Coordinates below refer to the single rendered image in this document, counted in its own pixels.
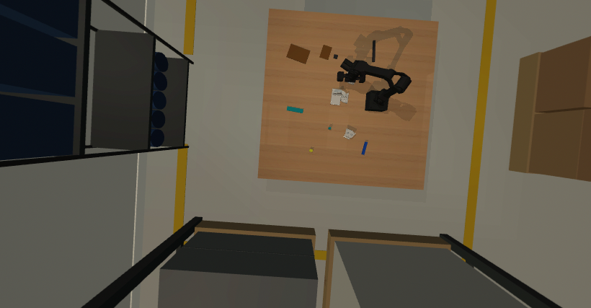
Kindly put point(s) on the teal flat plate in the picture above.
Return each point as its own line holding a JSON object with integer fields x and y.
{"x": 294, "y": 109}

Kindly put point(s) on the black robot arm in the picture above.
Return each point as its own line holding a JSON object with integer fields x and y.
{"x": 361, "y": 68}

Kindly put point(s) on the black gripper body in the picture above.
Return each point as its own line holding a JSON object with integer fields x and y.
{"x": 341, "y": 76}

